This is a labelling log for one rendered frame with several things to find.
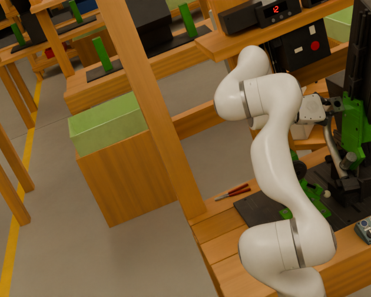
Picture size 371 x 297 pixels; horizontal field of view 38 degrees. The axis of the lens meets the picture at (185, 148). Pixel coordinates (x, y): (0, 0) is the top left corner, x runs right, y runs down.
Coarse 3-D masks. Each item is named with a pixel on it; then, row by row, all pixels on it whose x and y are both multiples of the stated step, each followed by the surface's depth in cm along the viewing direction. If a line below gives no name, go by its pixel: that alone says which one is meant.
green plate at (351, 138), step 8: (344, 96) 190; (344, 104) 191; (352, 104) 186; (360, 104) 181; (344, 112) 192; (352, 112) 186; (360, 112) 182; (344, 120) 193; (352, 120) 187; (360, 120) 183; (344, 128) 194; (352, 128) 188; (360, 128) 184; (368, 128) 186; (344, 136) 195; (352, 136) 189; (360, 136) 185; (368, 136) 188; (344, 144) 196; (352, 144) 190; (360, 144) 187
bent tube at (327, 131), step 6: (330, 102) 192; (336, 102) 193; (330, 108) 194; (336, 108) 191; (342, 108) 191; (330, 120) 200; (330, 126) 202; (324, 132) 202; (330, 132) 202; (324, 138) 202; (330, 138) 201; (330, 144) 200; (330, 150) 200; (336, 150) 199; (336, 156) 198; (336, 162) 197; (336, 168) 197; (342, 174) 195
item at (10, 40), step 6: (54, 6) 1036; (60, 6) 1042; (6, 18) 1069; (0, 24) 1034; (6, 24) 1032; (0, 36) 1086; (6, 36) 1088; (12, 36) 1052; (0, 42) 1052; (6, 42) 1055; (12, 42) 1056; (0, 48) 1057
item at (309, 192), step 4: (300, 180) 192; (304, 180) 191; (300, 184) 191; (304, 184) 192; (308, 184) 194; (316, 184) 196; (308, 188) 198; (312, 188) 195; (316, 188) 195; (320, 188) 194; (304, 192) 192; (308, 192) 193; (312, 192) 195; (316, 192) 195; (320, 192) 195; (312, 196) 194; (316, 196) 194
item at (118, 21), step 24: (96, 0) 184; (120, 0) 186; (216, 0) 194; (240, 0) 196; (120, 24) 189; (216, 24) 205; (120, 48) 192; (264, 48) 205; (144, 72) 197; (144, 96) 201; (168, 120) 206; (168, 144) 210; (168, 168) 214; (192, 192) 221; (192, 216) 225
